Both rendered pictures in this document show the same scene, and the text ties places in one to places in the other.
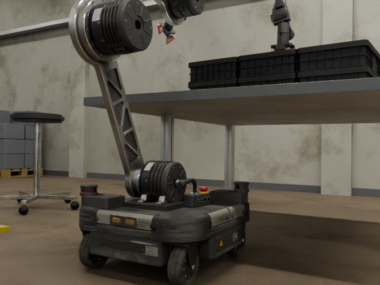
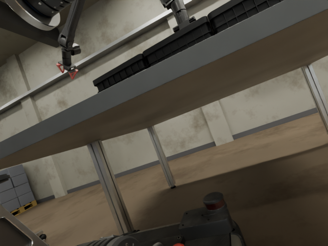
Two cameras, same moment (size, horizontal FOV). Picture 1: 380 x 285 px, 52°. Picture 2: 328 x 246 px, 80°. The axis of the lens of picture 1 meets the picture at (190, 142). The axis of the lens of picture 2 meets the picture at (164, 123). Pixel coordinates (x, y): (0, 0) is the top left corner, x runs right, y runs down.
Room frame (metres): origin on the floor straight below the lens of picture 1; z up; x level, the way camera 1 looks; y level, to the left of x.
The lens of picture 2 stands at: (1.13, -0.03, 0.58)
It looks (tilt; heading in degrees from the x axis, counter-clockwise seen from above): 2 degrees up; 348
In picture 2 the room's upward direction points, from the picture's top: 21 degrees counter-clockwise
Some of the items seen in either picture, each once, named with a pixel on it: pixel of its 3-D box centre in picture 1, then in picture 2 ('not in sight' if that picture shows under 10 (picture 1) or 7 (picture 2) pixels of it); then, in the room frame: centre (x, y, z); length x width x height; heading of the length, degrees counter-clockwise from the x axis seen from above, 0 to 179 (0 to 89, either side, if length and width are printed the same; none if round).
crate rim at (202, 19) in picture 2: (280, 63); (185, 49); (2.02, -0.46, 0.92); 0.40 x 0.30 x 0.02; 146
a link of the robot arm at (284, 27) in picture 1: (283, 29); (178, 9); (1.91, -0.45, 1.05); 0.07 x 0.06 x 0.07; 150
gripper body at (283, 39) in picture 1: (283, 41); (183, 21); (1.90, -0.44, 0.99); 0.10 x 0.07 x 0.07; 56
